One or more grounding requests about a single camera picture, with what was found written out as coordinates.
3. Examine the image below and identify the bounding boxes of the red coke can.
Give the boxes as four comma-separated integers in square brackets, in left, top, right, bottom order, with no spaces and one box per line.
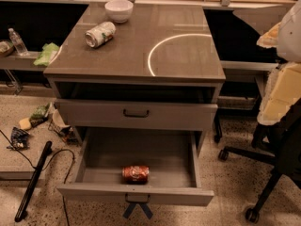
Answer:
[122,165,150,184]

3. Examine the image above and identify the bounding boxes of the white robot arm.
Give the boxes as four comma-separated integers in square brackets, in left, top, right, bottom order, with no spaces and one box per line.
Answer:
[257,0,301,125]

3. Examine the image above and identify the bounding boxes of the grey drawer cabinet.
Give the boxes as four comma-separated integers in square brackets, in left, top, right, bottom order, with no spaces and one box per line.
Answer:
[44,4,225,140]

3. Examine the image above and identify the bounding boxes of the closed grey upper drawer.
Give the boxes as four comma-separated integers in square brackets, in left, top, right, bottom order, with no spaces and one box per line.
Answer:
[55,99,217,131]

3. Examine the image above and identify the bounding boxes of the open grey bottom drawer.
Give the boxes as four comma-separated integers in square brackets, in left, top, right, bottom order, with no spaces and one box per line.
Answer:
[57,128,214,206]

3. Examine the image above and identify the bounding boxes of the white green soda can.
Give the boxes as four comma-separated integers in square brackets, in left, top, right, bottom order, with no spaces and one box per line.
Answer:
[85,22,116,48]

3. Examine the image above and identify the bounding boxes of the white ceramic bowl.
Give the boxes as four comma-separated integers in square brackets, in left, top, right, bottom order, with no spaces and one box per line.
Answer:
[104,0,134,24]

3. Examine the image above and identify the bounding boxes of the green snack bag on floor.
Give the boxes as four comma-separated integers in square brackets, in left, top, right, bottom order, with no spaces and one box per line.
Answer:
[29,103,51,127]

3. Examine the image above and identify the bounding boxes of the yellow sponge on floor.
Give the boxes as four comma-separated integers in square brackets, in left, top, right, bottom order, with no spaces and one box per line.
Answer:
[19,118,32,130]

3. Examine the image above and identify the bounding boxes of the dark blue snack bag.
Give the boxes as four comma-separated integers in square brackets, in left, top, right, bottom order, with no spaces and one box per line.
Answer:
[8,127,29,150]

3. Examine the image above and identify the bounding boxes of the black office chair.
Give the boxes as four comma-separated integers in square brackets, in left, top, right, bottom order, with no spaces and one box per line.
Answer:
[218,99,301,223]

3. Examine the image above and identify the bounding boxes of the clear plastic water bottle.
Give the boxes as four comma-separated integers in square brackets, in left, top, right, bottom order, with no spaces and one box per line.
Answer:
[8,28,28,56]

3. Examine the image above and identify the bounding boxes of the small bowl at left edge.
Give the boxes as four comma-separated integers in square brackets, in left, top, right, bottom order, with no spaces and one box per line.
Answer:
[0,40,14,57]

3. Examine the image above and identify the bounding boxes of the black rod on floor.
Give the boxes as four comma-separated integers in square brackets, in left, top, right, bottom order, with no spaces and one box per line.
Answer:
[14,141,52,222]

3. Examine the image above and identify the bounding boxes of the wire basket on floor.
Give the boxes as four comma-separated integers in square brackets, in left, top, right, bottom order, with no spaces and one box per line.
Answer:
[48,109,77,145]

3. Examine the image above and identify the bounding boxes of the black cable on floor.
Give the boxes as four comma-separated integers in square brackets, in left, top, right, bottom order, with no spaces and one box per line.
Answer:
[0,129,76,226]

